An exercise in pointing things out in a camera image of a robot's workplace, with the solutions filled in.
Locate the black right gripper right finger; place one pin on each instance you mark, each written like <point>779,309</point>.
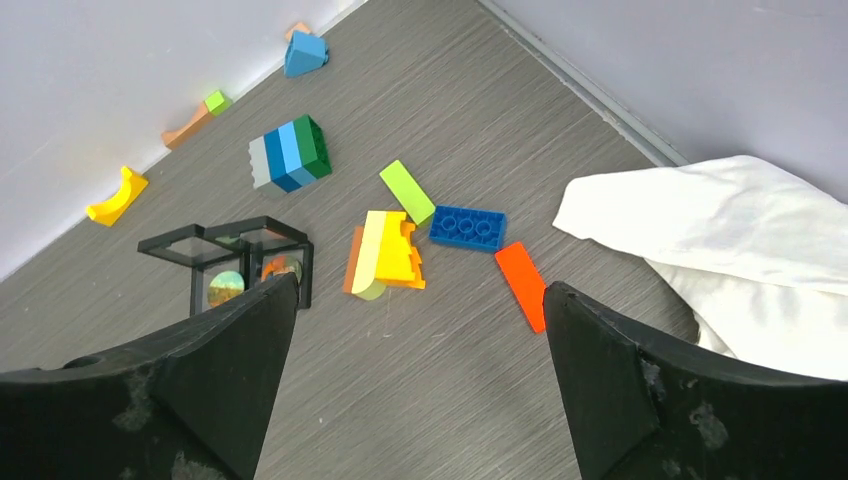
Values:
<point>643,404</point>

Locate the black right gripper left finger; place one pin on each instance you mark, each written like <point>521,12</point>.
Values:
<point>189,401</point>

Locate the round landscape brooch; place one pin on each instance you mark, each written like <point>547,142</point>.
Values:
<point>223,287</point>

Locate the white floral t-shirt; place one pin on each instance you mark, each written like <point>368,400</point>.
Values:
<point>758,254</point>

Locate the round orange blue brooch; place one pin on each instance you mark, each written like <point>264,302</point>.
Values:
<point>282,265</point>

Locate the black display case left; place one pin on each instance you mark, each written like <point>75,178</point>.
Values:
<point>187,247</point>

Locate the black display case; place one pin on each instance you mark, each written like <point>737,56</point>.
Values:
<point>257,241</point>
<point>187,247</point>

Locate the red orange flat block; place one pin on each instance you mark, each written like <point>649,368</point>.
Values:
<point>526,283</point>

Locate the black display case right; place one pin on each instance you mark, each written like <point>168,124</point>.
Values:
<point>257,241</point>

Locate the yellow arch block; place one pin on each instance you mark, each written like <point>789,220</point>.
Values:
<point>108,212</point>

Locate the yellow orange block cluster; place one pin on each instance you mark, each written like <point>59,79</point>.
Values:
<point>383,255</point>

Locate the blue studded brick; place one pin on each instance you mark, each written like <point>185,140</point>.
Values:
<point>474,229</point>

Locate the stacked blue green blocks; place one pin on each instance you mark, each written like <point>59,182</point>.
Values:
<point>289,157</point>

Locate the lime green flat block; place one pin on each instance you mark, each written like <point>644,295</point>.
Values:
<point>408,192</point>

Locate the tan and green block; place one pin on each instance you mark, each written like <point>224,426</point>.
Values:
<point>214,105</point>

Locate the light blue roof block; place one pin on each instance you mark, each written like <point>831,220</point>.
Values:
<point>305,52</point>

